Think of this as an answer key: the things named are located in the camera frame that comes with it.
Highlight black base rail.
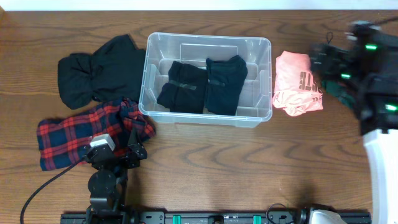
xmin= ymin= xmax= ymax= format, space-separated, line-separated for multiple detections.
xmin=60 ymin=203 xmax=372 ymax=224

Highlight green garment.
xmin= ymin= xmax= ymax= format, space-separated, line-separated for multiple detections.
xmin=322 ymin=32 xmax=357 ymax=110

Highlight red navy plaid shirt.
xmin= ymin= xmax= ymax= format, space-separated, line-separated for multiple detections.
xmin=37 ymin=98 xmax=156 ymax=171

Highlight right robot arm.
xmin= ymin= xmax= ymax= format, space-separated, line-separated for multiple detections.
xmin=310 ymin=21 xmax=397 ymax=223

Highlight clear plastic storage bin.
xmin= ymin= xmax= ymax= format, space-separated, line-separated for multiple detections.
xmin=139 ymin=32 xmax=272 ymax=128

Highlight black hooded garment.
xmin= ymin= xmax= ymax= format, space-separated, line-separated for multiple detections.
xmin=57 ymin=34 xmax=146 ymax=110

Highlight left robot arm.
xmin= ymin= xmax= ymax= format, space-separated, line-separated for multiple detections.
xmin=85 ymin=129 xmax=147 ymax=213

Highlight navy garment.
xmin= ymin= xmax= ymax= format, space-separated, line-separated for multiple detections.
xmin=205 ymin=55 xmax=248 ymax=116

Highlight pink folded shirt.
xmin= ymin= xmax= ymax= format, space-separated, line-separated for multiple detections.
xmin=272 ymin=51 xmax=323 ymax=116

